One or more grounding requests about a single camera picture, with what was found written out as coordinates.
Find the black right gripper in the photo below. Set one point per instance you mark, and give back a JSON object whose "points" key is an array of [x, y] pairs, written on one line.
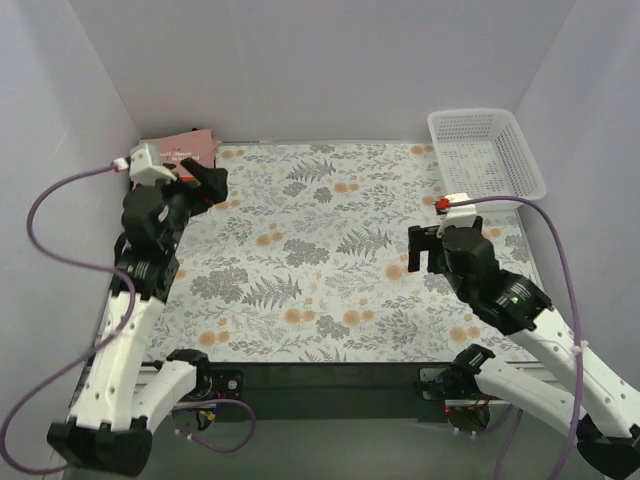
{"points": [[431, 251]]}

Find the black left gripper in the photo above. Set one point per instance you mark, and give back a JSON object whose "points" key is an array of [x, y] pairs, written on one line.
{"points": [[189, 187]]}

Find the pink t shirt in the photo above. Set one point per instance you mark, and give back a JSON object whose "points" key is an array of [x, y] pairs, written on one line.
{"points": [[198, 144]]}

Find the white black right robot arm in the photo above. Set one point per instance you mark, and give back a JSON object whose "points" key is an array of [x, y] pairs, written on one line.
{"points": [[595, 408]]}

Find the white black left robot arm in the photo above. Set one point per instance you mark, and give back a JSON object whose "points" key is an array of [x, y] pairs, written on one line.
{"points": [[111, 425]]}

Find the white plastic basket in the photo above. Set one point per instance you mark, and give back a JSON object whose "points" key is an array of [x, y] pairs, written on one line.
{"points": [[483, 152]]}

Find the floral patterned table mat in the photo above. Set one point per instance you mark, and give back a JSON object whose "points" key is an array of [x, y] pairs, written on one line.
{"points": [[306, 261]]}

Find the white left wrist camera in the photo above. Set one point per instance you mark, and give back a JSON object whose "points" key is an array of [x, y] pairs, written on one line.
{"points": [[145, 167]]}

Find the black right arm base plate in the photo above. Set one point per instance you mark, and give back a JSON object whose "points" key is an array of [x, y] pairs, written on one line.
{"points": [[447, 384]]}

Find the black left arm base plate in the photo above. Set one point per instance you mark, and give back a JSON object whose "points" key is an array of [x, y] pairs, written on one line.
{"points": [[216, 383]]}

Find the aluminium frame rail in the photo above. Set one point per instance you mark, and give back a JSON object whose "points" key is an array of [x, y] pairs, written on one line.
{"points": [[329, 390]]}

